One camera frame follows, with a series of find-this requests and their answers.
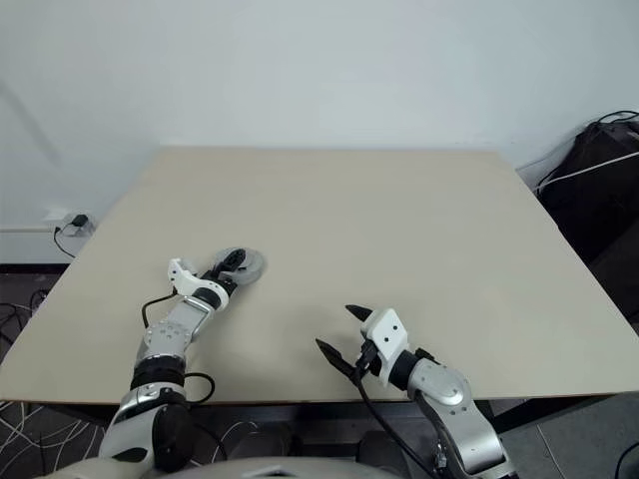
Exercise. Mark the grey robot torso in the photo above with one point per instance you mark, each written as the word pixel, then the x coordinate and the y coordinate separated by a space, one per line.
pixel 249 466

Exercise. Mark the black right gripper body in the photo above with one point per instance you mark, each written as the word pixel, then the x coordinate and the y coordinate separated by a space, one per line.
pixel 367 356

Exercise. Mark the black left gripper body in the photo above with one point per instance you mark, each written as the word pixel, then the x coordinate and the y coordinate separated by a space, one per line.
pixel 214 275

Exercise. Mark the black bag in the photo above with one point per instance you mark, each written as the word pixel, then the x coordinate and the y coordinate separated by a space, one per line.
pixel 589 209

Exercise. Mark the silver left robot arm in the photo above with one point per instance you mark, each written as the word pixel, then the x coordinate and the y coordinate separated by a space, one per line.
pixel 170 334

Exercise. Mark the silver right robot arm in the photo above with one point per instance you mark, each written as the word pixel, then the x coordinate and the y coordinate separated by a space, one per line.
pixel 449 394

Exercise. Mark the black plug adapter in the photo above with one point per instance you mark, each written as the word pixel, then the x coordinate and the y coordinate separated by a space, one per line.
pixel 79 220

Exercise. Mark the white wall socket strip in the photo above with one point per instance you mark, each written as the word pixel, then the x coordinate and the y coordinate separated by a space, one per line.
pixel 60 214

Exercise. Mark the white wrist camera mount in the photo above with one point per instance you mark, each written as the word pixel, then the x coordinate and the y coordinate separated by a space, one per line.
pixel 186 282
pixel 387 334

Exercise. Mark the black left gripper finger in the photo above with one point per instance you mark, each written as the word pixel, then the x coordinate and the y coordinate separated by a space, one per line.
pixel 240 266
pixel 235 256

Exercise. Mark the round motor end cover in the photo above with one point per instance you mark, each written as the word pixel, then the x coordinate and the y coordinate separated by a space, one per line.
pixel 255 262

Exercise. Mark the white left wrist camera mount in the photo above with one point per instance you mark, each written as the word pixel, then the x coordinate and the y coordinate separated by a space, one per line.
pixel 186 282

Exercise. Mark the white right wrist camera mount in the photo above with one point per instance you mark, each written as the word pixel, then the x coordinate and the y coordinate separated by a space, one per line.
pixel 387 334

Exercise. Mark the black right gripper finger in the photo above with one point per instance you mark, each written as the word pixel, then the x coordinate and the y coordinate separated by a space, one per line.
pixel 358 312
pixel 334 355

